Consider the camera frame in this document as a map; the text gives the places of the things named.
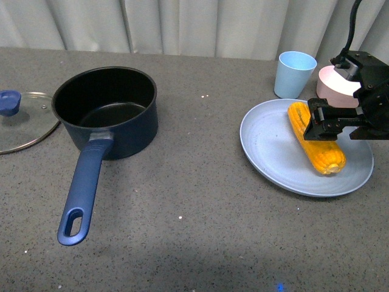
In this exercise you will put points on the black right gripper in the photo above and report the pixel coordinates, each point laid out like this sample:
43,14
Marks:
327,122

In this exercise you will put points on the yellow corn cob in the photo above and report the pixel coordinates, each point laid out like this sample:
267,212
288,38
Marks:
325,156

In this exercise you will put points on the glass lid blue knob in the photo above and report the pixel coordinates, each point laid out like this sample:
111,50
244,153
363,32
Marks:
26,119

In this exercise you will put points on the pink bowl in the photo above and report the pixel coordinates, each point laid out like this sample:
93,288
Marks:
335,89

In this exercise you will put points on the light blue plate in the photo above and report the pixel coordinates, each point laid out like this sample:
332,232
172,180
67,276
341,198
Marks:
271,147

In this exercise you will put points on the light blue cup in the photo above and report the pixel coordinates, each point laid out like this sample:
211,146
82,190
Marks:
293,72

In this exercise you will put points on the grey curtain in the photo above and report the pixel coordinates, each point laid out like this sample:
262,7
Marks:
259,30

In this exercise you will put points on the dark blue saucepan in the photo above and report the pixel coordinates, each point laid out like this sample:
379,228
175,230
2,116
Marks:
110,113

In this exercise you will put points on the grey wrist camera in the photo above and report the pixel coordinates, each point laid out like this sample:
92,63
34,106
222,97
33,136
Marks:
347,69

